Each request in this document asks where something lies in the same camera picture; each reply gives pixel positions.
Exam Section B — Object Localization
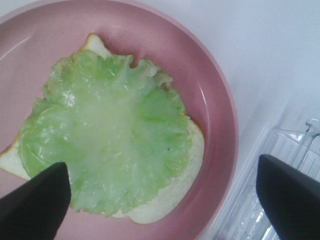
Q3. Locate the bread slice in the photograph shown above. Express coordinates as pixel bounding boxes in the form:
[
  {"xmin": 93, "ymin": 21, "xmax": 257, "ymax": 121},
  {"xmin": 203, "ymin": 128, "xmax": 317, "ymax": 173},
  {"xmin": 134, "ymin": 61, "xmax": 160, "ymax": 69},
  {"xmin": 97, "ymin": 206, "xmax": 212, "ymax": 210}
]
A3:
[{"xmin": 0, "ymin": 33, "xmax": 205, "ymax": 225}]

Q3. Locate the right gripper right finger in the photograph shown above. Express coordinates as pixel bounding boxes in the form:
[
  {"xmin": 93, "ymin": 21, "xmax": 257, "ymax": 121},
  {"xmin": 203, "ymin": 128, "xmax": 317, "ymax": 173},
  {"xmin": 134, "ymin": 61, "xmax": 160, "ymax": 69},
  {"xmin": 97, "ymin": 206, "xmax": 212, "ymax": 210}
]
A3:
[{"xmin": 256, "ymin": 154, "xmax": 320, "ymax": 240}]

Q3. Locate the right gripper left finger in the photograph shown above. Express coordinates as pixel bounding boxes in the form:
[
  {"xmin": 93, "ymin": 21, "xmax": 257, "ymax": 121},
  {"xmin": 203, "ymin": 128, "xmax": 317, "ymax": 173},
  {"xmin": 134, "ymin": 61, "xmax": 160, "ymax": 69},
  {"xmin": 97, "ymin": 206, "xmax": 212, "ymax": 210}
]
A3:
[{"xmin": 0, "ymin": 162, "xmax": 71, "ymax": 240}]

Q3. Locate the right clear plastic tray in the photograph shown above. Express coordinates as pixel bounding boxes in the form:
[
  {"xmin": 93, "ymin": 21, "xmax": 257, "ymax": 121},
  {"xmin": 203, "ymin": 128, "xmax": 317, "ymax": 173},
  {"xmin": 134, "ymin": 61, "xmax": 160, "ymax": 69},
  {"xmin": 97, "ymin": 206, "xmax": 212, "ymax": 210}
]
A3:
[{"xmin": 213, "ymin": 119, "xmax": 320, "ymax": 240}]

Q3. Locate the green lettuce leaf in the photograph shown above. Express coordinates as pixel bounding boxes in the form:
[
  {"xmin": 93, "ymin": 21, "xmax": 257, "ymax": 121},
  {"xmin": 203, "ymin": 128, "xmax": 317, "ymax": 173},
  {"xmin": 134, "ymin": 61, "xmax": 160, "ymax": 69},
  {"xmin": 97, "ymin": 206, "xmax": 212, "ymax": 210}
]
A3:
[{"xmin": 17, "ymin": 49, "xmax": 193, "ymax": 215}]

